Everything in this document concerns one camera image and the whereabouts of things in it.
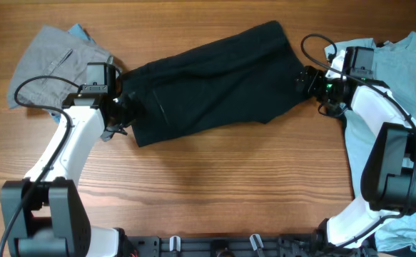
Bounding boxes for black shorts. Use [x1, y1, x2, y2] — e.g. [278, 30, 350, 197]
[123, 21, 306, 146]

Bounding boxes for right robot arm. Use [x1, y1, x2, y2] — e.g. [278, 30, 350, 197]
[295, 47, 416, 253]

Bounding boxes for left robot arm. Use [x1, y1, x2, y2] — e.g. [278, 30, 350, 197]
[0, 62, 138, 256]

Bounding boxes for folded grey trousers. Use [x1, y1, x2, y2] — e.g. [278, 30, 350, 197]
[6, 26, 114, 109]

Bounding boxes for folded blue garment under trousers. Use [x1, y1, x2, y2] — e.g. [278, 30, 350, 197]
[51, 24, 95, 124]

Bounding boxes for light blue t-shirt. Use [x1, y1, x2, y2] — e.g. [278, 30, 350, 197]
[325, 32, 416, 256]

